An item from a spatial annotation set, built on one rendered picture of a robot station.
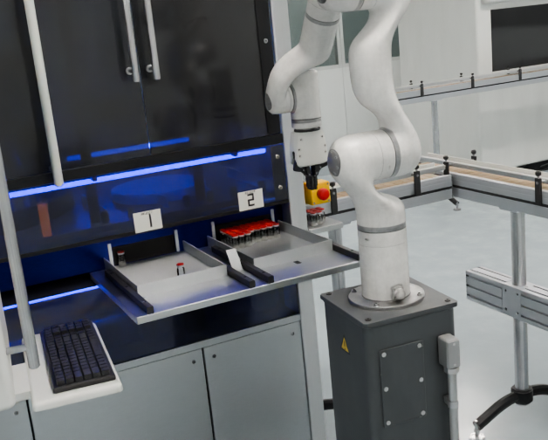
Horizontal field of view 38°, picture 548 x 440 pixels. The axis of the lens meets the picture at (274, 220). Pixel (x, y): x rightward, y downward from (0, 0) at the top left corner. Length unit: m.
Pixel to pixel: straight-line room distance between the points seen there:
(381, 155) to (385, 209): 0.13
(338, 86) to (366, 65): 6.14
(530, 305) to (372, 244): 1.13
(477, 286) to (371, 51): 1.50
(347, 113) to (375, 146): 6.21
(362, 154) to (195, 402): 1.12
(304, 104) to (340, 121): 5.85
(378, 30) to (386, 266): 0.56
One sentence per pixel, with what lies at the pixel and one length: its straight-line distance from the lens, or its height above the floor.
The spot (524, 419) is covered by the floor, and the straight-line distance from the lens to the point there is 3.29.
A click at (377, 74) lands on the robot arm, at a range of 1.89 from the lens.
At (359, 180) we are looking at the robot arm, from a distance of 1.88.
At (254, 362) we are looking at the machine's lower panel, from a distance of 2.69.
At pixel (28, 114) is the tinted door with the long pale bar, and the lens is 2.32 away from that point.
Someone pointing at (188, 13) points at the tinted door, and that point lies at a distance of 2.44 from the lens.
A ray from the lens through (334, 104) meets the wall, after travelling 8.02.
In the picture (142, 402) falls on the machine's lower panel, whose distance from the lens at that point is 2.59.
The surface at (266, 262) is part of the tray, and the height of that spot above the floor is 0.90.
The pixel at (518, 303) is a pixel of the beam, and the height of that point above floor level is 0.50.
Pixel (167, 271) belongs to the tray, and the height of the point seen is 0.88.
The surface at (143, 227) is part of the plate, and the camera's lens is 2.42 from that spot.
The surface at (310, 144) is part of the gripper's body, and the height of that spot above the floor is 1.22.
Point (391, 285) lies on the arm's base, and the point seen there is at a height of 0.91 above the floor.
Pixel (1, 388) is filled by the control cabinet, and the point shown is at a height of 0.86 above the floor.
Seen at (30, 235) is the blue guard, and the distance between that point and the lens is 2.35.
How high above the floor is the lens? 1.57
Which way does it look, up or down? 14 degrees down
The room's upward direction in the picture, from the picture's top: 6 degrees counter-clockwise
